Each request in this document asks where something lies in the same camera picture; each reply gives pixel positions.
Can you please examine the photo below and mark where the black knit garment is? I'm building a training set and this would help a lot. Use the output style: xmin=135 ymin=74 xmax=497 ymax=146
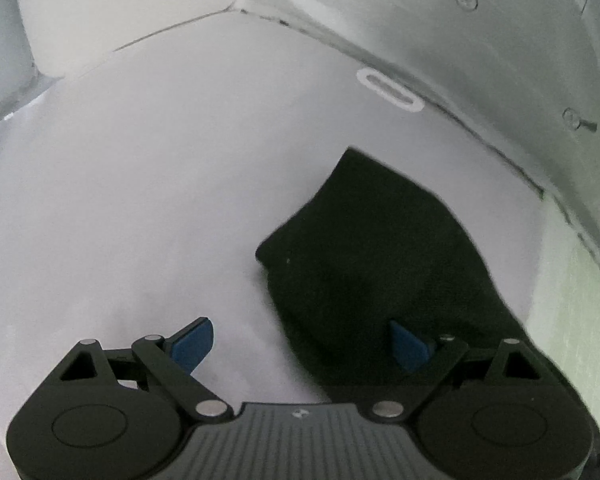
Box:
xmin=254 ymin=145 xmax=600 ymax=461

